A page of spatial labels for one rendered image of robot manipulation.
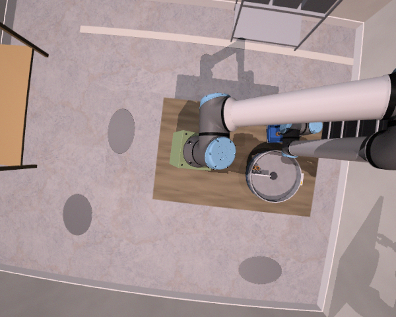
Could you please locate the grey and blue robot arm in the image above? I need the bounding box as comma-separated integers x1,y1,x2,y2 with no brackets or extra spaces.
183,69,396,170

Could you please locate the blue crate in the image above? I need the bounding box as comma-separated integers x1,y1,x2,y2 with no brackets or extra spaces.
266,125,282,143

